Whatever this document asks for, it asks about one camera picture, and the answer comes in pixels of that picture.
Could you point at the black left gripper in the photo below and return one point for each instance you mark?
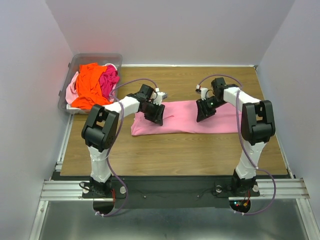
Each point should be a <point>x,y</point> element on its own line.
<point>157,117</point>

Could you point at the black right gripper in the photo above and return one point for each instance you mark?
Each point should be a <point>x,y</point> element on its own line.
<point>203,112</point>

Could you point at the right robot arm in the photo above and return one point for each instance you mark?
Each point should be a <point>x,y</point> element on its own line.
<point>255,125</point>

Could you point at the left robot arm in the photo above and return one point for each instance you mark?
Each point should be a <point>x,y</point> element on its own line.
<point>103,126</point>

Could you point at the magenta t shirt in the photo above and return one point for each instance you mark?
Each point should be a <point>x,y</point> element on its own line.
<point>108,81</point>

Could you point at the orange t shirt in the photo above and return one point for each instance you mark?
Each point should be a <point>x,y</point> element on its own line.
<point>88,87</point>

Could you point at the light pink t shirt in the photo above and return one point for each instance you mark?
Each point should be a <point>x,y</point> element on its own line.
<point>71,92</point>

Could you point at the clear plastic bin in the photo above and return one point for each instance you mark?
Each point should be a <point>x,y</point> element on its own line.
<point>74,66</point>

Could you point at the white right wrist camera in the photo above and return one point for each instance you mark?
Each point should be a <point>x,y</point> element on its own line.
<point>203,91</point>

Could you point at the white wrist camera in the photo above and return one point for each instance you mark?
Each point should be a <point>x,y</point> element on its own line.
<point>203,91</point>
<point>158,96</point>

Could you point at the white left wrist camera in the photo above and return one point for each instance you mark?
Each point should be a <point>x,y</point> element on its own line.
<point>158,96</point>

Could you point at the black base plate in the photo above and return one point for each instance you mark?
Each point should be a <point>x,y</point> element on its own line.
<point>170,192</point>

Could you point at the aluminium frame rail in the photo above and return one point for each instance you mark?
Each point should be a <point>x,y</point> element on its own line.
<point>285,189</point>

